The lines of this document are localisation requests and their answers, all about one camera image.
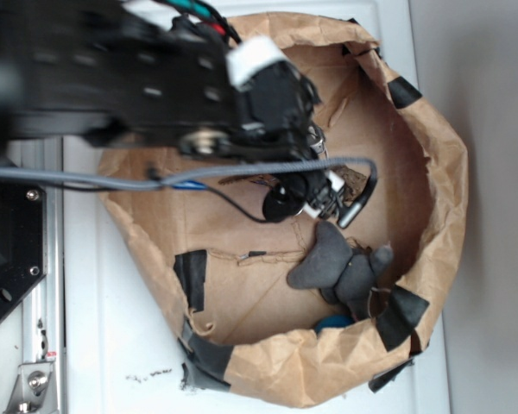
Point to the metal corner bracket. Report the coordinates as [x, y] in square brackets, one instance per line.
[35, 390]

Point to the silver key bunch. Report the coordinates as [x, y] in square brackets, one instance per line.
[316, 141]

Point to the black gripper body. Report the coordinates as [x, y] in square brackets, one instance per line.
[276, 104]

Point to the brown rock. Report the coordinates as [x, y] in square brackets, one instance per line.
[349, 182]

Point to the aluminium rail frame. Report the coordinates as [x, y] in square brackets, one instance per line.
[43, 309]

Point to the brown paper bag bin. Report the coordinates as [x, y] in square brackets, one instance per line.
[221, 279]

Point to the black round camera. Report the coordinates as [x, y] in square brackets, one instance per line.
[279, 204]

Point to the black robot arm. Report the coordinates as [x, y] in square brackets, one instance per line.
[94, 70]

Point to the grey plush elephant toy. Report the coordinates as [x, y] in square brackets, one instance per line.
[343, 274]

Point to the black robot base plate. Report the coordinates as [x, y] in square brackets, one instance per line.
[22, 247]

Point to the blue ball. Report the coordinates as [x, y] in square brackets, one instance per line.
[333, 322]

